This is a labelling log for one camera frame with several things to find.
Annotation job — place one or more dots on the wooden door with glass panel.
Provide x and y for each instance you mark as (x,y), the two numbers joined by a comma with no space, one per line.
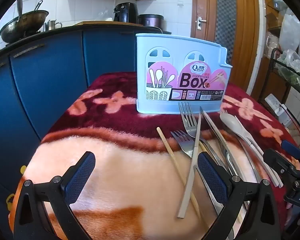
(245,30)

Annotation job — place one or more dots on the small steel teapot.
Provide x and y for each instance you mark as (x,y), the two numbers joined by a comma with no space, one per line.
(51,25)

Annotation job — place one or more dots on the white plastic bag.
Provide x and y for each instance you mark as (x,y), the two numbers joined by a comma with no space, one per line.
(293,32)

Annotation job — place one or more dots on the large steel fork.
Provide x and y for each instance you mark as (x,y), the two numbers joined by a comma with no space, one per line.
(188,120)

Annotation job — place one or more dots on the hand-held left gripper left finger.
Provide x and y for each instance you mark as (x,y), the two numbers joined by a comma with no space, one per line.
(82,177)

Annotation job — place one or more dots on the dark rice cooker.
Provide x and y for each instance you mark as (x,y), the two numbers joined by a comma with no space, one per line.
(151,20)

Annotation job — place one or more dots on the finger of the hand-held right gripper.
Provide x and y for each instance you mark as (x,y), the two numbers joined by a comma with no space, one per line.
(277,160)
(291,148)

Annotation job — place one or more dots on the black air fryer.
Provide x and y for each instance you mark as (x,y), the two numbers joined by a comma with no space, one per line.
(125,12)

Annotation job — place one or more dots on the brown wooden shelf unit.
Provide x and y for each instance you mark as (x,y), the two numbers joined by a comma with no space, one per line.
(272,17)

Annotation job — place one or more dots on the clear plastic bag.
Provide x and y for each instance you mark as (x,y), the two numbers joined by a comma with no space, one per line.
(107,17)

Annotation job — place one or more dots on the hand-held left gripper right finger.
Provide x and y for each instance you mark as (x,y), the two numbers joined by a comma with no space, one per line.
(211,177)

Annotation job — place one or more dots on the red floral plush blanket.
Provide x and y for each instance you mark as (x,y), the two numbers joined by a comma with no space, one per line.
(120,155)

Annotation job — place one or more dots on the steel table knife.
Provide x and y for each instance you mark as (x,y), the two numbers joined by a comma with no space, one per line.
(213,127)

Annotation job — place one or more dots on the blue kitchen base cabinet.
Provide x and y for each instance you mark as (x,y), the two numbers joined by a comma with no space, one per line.
(52,80)

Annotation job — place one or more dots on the light blue plastic utensil box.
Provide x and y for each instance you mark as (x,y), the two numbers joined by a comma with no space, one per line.
(165,45)

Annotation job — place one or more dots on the white power strip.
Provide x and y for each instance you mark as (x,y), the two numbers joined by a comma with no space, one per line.
(277,105)

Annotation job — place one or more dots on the dark metal wok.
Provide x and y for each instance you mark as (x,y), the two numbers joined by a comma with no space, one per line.
(22,28)

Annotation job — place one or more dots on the white wall switch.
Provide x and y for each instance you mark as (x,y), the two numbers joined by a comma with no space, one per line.
(181,3)

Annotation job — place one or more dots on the white plastic chopstick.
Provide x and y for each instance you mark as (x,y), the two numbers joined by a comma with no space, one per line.
(271,177)

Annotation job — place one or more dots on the beige plastic knife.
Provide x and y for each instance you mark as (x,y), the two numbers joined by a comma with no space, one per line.
(190,172)

